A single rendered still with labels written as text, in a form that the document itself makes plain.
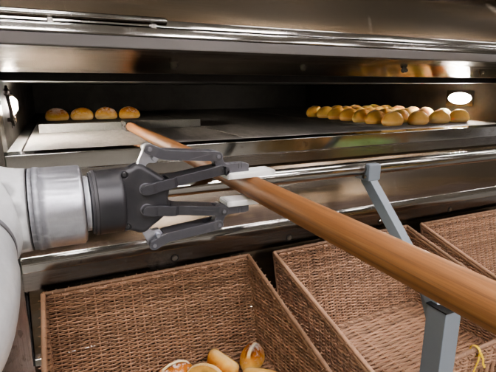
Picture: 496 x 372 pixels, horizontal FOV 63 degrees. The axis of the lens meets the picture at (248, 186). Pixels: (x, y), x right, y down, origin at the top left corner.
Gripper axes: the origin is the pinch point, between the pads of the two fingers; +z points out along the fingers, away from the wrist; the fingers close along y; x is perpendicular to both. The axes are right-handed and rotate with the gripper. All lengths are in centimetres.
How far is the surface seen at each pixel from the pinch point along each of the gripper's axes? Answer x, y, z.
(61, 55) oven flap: -45, -19, -20
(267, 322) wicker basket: -38, 49, 24
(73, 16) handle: -44, -26, -17
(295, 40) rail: -39, -24, 31
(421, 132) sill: -53, 2, 91
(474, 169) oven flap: -52, 17, 122
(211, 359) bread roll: -39, 56, 8
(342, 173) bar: -15.7, 3.8, 28.6
